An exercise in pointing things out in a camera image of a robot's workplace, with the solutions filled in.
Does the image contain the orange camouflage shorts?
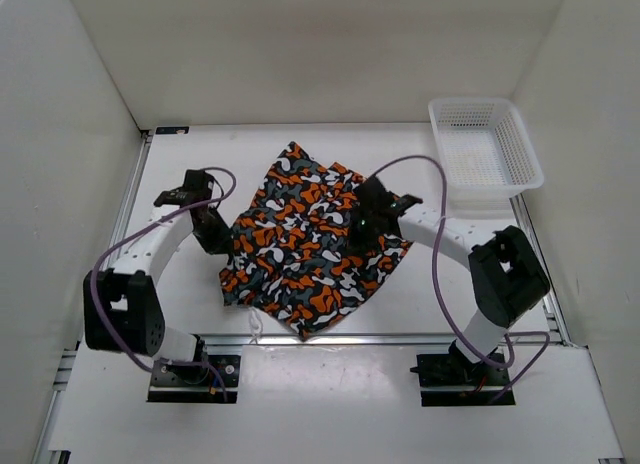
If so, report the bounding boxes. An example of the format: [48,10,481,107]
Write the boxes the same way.
[219,142,411,340]

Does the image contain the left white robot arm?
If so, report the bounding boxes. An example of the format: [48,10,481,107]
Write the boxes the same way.
[83,166,233,384]

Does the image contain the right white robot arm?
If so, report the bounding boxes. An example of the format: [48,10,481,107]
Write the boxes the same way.
[348,177,551,384]

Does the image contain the black label sticker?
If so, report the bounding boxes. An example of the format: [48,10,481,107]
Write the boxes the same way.
[155,126,190,135]

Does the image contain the white perforated plastic basket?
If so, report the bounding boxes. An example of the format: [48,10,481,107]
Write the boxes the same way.
[428,97,544,206]

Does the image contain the aluminium rail front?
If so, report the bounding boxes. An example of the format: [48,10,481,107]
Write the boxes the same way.
[199,332,566,347]

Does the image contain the aluminium rail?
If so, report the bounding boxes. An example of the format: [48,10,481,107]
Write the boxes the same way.
[30,129,155,463]
[199,332,566,347]

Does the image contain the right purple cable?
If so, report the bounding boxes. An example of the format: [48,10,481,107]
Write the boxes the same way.
[374,155,551,403]

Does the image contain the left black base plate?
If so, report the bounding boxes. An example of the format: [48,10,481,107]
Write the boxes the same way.
[147,351,241,404]

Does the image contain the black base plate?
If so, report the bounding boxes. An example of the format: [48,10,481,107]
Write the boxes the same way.
[410,354,516,408]
[147,351,241,404]

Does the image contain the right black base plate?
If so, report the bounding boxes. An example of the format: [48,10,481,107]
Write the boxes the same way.
[410,354,516,408]

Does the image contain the aluminium rail left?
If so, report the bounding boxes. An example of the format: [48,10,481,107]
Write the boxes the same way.
[30,129,155,463]

